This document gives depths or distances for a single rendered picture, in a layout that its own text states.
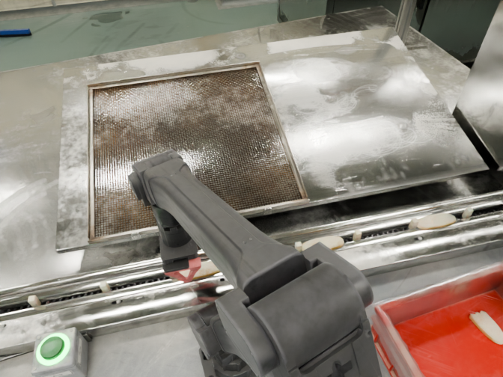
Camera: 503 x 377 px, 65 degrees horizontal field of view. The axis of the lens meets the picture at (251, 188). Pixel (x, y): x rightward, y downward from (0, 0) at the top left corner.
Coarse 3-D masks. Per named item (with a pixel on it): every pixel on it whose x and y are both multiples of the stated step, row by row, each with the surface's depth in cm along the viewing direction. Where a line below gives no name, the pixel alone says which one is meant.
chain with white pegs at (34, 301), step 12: (456, 216) 95; (468, 216) 94; (408, 228) 93; (348, 240) 91; (168, 276) 85; (108, 288) 82; (120, 288) 85; (36, 300) 80; (48, 300) 82; (60, 300) 82; (0, 312) 81
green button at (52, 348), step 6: (54, 336) 70; (48, 342) 69; (54, 342) 69; (60, 342) 69; (42, 348) 69; (48, 348) 69; (54, 348) 69; (60, 348) 69; (42, 354) 68; (48, 354) 68; (54, 354) 68; (60, 354) 68; (48, 360) 68
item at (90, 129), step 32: (256, 64) 119; (96, 96) 110; (224, 96) 111; (256, 96) 112; (96, 128) 104; (224, 128) 105; (256, 128) 105; (192, 160) 99; (288, 160) 99; (128, 224) 89
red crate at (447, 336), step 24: (432, 312) 80; (456, 312) 80; (408, 336) 77; (432, 336) 77; (456, 336) 77; (480, 336) 77; (384, 360) 73; (432, 360) 74; (456, 360) 74; (480, 360) 74
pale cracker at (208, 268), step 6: (204, 264) 85; (210, 264) 85; (186, 270) 84; (198, 270) 84; (204, 270) 84; (210, 270) 84; (216, 270) 84; (186, 276) 83; (198, 276) 83; (204, 276) 84
